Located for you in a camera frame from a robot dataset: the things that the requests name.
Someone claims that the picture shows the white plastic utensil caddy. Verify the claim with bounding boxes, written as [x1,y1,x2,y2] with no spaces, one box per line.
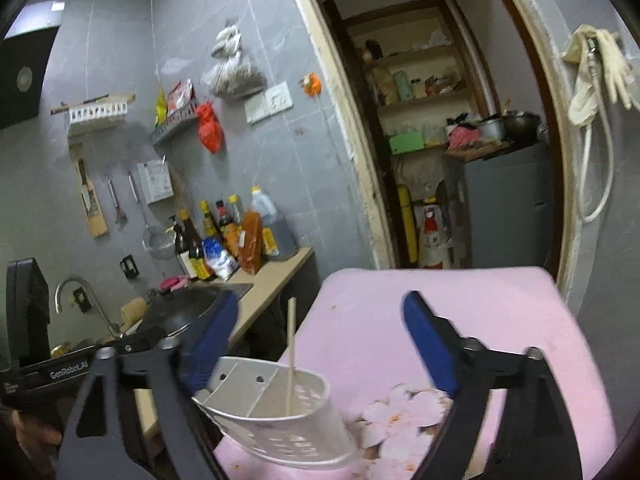
[194,356,357,470]

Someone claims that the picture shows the wooden chopstick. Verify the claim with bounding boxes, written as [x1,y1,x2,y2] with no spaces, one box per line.
[285,297,297,416]

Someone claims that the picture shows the person's left hand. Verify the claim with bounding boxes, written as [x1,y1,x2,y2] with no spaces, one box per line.
[10,411,63,479]

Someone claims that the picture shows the black wok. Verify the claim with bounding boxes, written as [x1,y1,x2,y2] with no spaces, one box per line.
[136,286,239,336]

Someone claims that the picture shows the chrome sink faucet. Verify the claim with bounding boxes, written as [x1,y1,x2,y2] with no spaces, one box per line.
[53,274,124,339]

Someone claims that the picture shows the dark soy sauce bottle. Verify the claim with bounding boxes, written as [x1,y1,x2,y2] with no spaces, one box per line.
[178,209,215,282]

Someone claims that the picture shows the blue white seasoning bag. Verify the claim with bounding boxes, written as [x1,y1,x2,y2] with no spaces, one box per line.
[203,237,239,282]

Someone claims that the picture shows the mesh strainer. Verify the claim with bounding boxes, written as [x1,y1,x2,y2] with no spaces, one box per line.
[127,171,175,261]

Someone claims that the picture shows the wooden counter top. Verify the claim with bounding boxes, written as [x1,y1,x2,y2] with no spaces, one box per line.
[134,247,314,440]

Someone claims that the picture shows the large cooking oil jug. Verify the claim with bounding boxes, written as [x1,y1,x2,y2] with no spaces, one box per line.
[250,186,297,261]

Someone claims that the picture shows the wooden cutting board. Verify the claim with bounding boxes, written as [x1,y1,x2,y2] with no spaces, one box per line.
[75,158,108,238]

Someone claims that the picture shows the pink floral table cloth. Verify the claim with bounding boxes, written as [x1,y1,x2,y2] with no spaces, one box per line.
[214,265,618,480]

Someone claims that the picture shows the white red sack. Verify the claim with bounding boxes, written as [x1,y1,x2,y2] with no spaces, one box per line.
[418,197,450,270]

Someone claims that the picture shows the grey cabinet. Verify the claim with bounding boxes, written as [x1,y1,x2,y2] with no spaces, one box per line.
[445,142,554,269]

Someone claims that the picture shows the red plastic bag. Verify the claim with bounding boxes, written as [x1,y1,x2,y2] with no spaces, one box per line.
[195,101,224,154]

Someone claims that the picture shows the yellow cylinder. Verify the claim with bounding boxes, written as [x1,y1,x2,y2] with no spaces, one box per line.
[397,184,419,264]

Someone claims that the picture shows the clear bag of dried goods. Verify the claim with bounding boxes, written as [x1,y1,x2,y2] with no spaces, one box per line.
[201,23,266,99]

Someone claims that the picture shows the metal pot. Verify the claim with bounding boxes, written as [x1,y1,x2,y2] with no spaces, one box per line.
[477,116,506,144]

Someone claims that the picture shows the green box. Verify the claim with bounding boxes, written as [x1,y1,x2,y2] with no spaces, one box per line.
[388,131,425,155]

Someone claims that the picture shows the wooden pantry shelf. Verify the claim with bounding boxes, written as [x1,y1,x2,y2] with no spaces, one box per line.
[322,0,496,158]

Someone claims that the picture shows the cream rubber gloves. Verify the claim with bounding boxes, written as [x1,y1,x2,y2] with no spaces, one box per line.
[562,24,639,127]

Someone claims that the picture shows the white wall box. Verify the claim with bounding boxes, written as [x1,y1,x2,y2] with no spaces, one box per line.
[137,157,174,205]

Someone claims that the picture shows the grey wall spice shelf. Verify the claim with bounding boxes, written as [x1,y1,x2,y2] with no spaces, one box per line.
[150,99,198,146]

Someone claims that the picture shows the white wall rack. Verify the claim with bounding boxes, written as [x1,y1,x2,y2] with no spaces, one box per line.
[50,93,136,138]

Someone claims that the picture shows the white wall socket panel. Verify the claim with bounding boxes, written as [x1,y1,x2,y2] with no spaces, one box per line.
[244,81,293,125]

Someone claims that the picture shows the orange wall hook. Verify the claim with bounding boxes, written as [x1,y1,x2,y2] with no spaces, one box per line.
[299,73,322,98]

